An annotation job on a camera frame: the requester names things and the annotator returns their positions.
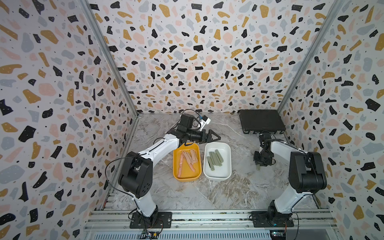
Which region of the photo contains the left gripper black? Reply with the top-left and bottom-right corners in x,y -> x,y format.
186,130 -> 221,145

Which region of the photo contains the pink folding knife angled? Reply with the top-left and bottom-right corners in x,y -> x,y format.
190,149 -> 198,164

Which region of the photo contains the pink folding knife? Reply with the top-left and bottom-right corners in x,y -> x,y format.
183,152 -> 193,165

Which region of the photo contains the yellow storage box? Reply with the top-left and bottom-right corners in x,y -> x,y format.
173,144 -> 202,182

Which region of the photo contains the white storage box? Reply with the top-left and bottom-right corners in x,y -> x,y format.
203,142 -> 232,182

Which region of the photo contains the long pink fruit knife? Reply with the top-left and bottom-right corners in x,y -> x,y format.
177,154 -> 184,179

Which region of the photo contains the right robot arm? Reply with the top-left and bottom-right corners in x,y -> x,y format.
254,132 -> 327,224

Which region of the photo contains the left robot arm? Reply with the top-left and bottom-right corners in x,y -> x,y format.
118,113 -> 221,219

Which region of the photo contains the black carrying case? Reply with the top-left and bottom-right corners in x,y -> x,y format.
239,110 -> 286,134

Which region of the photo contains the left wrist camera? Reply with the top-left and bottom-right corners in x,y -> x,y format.
198,115 -> 211,131

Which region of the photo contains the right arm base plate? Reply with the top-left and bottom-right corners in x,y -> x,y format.
250,211 -> 295,228

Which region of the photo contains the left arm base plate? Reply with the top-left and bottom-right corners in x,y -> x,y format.
130,212 -> 173,229

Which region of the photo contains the circuit board with wires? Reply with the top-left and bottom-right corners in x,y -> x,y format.
140,231 -> 161,240

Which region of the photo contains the aluminium mounting rail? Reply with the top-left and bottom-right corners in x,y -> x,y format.
84,209 -> 342,240

